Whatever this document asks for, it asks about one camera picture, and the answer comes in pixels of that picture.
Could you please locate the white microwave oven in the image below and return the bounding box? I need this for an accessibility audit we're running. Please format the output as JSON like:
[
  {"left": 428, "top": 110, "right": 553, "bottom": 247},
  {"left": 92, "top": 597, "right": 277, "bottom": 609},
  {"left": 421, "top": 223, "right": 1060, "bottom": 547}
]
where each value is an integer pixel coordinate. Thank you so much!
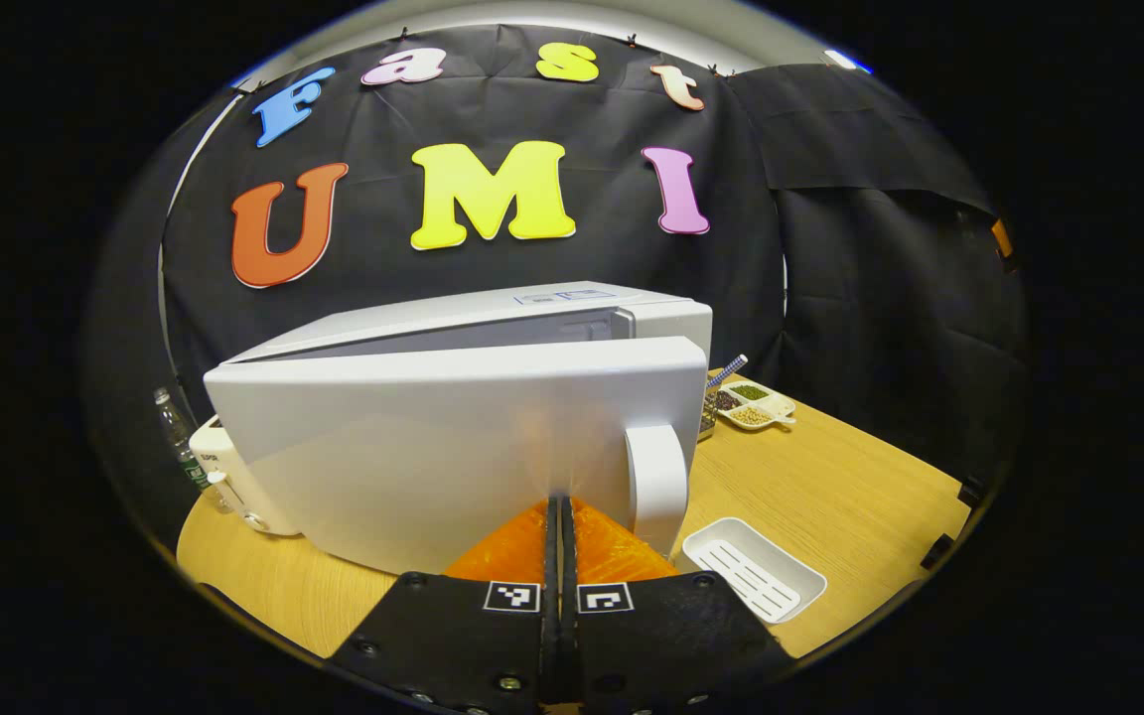
[{"left": 202, "top": 280, "right": 715, "bottom": 578}]

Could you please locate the white divided snack dish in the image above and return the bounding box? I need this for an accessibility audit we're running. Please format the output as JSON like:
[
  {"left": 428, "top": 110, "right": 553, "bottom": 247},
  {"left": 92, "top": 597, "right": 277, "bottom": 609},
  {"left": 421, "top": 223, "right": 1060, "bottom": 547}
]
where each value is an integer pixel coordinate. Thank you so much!
[{"left": 715, "top": 379, "right": 797, "bottom": 432}]

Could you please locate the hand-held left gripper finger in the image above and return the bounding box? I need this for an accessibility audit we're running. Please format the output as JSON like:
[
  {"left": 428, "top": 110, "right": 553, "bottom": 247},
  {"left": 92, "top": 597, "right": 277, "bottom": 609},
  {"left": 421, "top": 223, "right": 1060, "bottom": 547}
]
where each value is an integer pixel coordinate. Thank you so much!
[
  {"left": 327, "top": 495, "right": 564, "bottom": 715},
  {"left": 562, "top": 495, "right": 798, "bottom": 715}
]

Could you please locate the white ribbed tray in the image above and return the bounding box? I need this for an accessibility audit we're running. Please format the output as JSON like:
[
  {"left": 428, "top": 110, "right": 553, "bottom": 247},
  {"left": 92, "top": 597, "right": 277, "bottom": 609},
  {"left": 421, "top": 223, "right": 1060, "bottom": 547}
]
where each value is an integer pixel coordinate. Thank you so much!
[{"left": 680, "top": 516, "right": 829, "bottom": 626}]

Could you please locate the white kitchen appliance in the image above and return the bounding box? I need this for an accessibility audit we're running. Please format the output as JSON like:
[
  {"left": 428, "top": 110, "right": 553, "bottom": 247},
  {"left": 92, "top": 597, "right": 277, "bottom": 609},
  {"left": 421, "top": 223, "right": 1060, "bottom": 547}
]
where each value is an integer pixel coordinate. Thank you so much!
[{"left": 189, "top": 415, "right": 306, "bottom": 538}]

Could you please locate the clear plastic water bottle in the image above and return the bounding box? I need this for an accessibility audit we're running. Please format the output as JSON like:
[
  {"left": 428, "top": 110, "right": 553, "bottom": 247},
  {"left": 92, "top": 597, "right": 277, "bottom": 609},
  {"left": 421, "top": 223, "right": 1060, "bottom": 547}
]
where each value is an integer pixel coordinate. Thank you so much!
[{"left": 153, "top": 386, "right": 213, "bottom": 495}]

